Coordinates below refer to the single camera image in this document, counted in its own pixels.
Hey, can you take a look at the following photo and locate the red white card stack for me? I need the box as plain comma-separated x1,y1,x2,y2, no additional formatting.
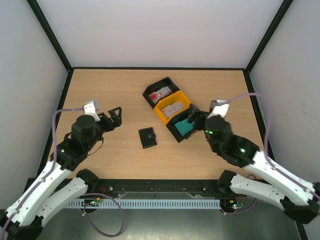
149,86,172,104

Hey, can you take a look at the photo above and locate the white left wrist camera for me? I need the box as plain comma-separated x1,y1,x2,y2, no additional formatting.
83,100,100,122

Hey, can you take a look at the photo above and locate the black bin with teal cards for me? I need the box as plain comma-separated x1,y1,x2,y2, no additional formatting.
166,107,197,143

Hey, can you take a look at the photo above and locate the teal card stack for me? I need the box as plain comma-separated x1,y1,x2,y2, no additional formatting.
174,118,194,136

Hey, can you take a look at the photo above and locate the white floral card stack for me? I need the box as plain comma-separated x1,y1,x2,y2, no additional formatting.
161,101,185,119

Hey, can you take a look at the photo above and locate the black bin with red cards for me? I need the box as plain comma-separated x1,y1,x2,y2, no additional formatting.
142,76,180,109

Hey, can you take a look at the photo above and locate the white slotted cable duct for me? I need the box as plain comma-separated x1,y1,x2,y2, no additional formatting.
65,198,221,210

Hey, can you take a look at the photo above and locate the yellow plastic bin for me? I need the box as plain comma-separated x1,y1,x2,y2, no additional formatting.
153,90,192,125

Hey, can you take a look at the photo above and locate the black aluminium frame rail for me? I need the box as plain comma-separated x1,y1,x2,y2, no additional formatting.
24,177,292,198

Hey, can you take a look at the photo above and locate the black leather card holder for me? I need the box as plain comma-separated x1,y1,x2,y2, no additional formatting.
138,127,157,149

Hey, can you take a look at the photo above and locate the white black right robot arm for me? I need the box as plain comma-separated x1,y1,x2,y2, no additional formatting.
187,101,320,224

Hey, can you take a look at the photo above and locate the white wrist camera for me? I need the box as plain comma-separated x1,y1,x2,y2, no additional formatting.
83,100,100,122
206,99,230,119

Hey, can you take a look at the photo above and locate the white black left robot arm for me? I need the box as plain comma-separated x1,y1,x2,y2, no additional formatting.
0,103,122,240

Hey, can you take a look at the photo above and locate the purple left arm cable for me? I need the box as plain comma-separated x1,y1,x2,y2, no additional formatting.
0,106,125,236

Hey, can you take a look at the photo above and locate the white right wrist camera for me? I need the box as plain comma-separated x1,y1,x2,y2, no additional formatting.
206,99,230,119

